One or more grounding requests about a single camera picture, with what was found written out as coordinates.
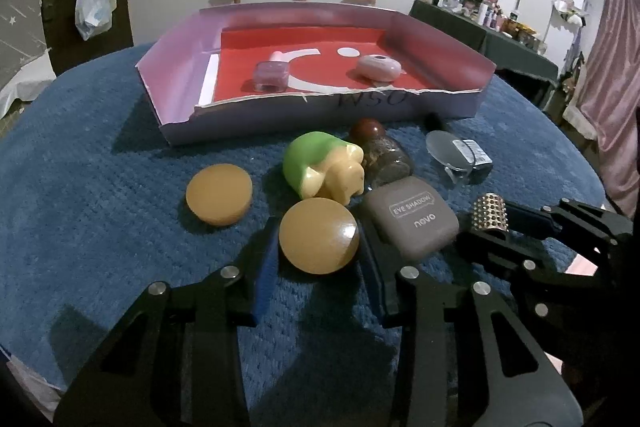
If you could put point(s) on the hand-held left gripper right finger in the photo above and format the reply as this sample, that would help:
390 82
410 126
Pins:
372 274

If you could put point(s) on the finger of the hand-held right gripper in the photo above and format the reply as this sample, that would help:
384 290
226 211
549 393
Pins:
530 219
495 252

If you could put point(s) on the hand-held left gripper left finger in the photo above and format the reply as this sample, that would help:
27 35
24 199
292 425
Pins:
267 267

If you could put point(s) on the gold studded cylinder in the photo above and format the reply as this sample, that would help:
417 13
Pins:
490 214

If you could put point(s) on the glossy orange round disc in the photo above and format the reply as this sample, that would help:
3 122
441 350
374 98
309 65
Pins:
315 237

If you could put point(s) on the grey eye shadow case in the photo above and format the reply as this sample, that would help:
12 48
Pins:
405 222

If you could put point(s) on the matte orange round disc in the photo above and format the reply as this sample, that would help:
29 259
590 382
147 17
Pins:
217 194

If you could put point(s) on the green and yellow squishy toy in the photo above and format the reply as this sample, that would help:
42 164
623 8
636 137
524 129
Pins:
310 157

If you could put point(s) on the pink and red cardboard box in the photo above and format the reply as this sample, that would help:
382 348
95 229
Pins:
175 72

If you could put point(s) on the clear round plastic piece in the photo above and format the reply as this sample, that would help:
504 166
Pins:
447 149

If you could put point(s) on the glass jar with brown cap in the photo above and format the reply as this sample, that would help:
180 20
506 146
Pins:
385 162

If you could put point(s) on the pink curtain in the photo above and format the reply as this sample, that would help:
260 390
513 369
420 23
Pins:
615 82

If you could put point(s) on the purple nail polish bottle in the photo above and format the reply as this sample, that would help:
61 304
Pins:
270 77

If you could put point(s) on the table with dark cloth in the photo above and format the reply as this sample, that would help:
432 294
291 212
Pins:
465 32

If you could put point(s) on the pink rounded compact device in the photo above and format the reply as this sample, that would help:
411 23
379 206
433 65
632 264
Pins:
380 68

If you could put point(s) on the group of bottles and jars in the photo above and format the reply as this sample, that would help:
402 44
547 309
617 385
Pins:
490 14

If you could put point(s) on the white paper sheet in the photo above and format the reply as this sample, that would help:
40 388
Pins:
25 79

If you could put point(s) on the clear plastic bag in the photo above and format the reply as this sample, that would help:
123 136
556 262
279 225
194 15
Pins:
92 7

